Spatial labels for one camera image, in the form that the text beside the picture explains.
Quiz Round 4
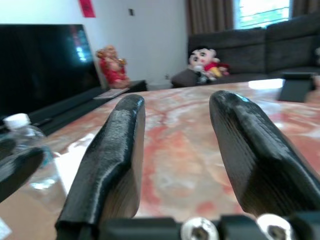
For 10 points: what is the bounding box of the bright window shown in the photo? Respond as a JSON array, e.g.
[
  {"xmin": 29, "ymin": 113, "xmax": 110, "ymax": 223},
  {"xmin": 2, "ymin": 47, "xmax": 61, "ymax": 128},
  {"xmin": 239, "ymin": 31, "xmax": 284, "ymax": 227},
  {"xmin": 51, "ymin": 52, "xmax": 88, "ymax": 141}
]
[{"xmin": 232, "ymin": 0, "xmax": 293, "ymax": 30}]

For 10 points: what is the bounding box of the long black soundbar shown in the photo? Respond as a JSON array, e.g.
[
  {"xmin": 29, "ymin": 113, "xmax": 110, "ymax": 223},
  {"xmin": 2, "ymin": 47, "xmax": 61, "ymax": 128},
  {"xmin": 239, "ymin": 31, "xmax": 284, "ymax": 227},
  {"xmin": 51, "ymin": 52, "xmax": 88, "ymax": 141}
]
[{"xmin": 27, "ymin": 86, "xmax": 106, "ymax": 126}]

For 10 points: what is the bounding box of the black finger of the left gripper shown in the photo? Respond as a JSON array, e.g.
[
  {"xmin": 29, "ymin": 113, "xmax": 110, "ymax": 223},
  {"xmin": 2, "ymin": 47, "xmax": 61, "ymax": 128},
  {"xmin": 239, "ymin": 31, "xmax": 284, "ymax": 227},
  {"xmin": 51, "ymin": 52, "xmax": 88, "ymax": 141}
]
[
  {"xmin": 0, "ymin": 146, "xmax": 47, "ymax": 204},
  {"xmin": 0, "ymin": 138, "xmax": 18, "ymax": 161}
]

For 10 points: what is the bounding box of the low black TV stand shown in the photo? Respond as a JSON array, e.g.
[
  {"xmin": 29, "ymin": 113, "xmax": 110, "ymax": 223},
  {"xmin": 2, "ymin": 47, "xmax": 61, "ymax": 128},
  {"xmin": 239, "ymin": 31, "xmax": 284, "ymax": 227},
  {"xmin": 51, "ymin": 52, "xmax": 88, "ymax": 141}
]
[{"xmin": 0, "ymin": 79, "xmax": 148, "ymax": 137}]

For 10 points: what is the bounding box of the red paper wall banner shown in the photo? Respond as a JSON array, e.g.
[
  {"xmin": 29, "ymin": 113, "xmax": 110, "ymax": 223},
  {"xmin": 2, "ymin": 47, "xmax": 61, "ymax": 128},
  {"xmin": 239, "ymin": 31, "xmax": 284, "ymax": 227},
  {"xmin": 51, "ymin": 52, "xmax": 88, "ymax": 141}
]
[{"xmin": 78, "ymin": 0, "xmax": 97, "ymax": 19}]

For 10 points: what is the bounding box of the small black table stand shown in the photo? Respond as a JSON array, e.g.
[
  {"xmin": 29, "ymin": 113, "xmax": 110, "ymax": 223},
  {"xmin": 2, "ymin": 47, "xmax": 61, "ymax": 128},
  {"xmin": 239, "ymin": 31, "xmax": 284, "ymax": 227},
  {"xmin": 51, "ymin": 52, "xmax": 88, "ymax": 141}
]
[{"xmin": 277, "ymin": 71, "xmax": 318, "ymax": 103}]

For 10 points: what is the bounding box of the clear plastic water bottle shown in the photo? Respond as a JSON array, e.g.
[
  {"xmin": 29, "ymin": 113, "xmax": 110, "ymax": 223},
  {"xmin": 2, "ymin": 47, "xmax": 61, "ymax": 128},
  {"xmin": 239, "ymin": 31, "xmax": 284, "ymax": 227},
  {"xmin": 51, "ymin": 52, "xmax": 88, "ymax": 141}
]
[{"xmin": 0, "ymin": 113, "xmax": 69, "ymax": 201}]

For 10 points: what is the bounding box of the plush doll in red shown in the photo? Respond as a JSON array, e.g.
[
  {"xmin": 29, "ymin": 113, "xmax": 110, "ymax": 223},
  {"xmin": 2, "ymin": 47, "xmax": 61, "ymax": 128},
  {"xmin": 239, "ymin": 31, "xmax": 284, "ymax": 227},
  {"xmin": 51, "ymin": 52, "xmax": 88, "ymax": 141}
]
[{"xmin": 188, "ymin": 47, "xmax": 231, "ymax": 84}]

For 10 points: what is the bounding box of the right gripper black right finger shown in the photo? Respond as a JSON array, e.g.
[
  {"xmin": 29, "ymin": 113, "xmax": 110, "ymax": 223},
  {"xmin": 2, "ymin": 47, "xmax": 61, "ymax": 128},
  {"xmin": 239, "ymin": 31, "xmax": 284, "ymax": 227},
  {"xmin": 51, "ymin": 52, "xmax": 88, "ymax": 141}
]
[{"xmin": 208, "ymin": 89, "xmax": 320, "ymax": 219}]

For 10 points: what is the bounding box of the dark grey fabric sofa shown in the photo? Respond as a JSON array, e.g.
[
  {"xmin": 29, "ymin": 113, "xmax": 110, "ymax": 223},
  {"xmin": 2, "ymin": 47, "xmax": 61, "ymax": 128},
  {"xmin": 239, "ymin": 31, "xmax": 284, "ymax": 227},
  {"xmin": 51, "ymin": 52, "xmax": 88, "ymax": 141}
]
[{"xmin": 171, "ymin": 12, "xmax": 320, "ymax": 89}]

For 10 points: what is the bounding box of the white printed leaflet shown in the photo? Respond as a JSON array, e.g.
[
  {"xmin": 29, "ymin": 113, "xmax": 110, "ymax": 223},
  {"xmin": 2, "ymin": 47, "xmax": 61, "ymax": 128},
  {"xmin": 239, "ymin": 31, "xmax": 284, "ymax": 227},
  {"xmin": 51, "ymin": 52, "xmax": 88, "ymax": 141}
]
[{"xmin": 93, "ymin": 90, "xmax": 126, "ymax": 101}]

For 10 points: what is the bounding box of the brown curtain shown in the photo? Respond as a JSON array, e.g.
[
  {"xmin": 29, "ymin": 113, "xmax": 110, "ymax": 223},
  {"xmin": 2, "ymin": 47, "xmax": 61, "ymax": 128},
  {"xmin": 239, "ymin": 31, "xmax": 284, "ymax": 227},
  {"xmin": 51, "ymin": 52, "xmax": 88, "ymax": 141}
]
[
  {"xmin": 186, "ymin": 0, "xmax": 235, "ymax": 36},
  {"xmin": 291, "ymin": 0, "xmax": 320, "ymax": 19}
]

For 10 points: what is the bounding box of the red and gold figurine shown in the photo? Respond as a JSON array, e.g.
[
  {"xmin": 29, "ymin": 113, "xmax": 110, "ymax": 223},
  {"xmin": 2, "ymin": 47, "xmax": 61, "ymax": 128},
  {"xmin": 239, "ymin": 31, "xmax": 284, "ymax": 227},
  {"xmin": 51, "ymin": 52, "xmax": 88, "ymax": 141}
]
[{"xmin": 96, "ymin": 44, "xmax": 131, "ymax": 89}]

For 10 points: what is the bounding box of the black flat screen television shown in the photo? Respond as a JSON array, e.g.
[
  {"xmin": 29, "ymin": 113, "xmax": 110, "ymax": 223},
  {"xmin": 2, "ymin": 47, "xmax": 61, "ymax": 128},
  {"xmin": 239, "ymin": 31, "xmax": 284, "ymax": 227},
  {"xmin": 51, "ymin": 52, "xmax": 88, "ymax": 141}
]
[{"xmin": 0, "ymin": 24, "xmax": 101, "ymax": 118}]

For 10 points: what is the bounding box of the orange marble coffee table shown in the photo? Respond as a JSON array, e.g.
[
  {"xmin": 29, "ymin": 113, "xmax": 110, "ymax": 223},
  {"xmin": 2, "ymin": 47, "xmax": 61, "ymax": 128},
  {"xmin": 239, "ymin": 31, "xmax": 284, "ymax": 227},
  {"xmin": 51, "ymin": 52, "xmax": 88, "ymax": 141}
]
[{"xmin": 0, "ymin": 77, "xmax": 320, "ymax": 240}]

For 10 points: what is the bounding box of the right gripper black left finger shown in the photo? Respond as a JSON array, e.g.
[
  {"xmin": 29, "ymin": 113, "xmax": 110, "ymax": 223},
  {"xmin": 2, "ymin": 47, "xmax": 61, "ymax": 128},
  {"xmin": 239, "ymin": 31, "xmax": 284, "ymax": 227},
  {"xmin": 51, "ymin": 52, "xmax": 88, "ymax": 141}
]
[{"xmin": 54, "ymin": 94, "xmax": 147, "ymax": 240}]

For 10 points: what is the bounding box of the brown cardboard piece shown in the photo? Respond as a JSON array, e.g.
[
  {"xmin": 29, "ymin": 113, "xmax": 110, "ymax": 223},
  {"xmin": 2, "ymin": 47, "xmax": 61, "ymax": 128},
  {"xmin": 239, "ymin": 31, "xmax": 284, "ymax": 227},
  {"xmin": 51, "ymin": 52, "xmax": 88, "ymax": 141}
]
[{"xmin": 0, "ymin": 184, "xmax": 69, "ymax": 240}]

